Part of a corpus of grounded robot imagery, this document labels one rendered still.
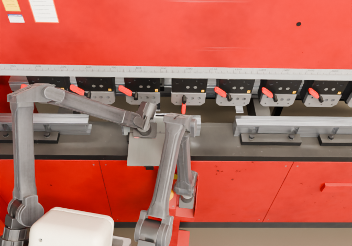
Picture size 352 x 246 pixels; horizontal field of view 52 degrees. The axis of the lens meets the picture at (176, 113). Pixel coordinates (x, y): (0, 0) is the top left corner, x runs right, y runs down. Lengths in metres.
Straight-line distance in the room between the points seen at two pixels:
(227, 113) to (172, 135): 1.96
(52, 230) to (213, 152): 0.96
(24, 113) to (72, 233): 0.40
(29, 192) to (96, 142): 0.66
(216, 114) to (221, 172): 1.24
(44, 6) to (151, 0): 0.37
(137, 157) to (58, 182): 0.60
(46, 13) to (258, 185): 1.38
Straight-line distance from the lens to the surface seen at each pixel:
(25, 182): 1.24
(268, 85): 1.59
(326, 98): 1.73
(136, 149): 1.63
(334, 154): 1.96
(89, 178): 1.98
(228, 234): 2.56
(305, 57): 1.53
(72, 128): 1.84
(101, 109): 1.34
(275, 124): 1.84
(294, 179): 2.07
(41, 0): 1.35
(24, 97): 1.19
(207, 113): 3.09
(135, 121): 1.42
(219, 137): 1.85
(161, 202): 1.16
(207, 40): 1.38
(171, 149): 1.17
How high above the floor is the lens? 2.34
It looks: 50 degrees down
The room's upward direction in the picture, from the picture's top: 3 degrees clockwise
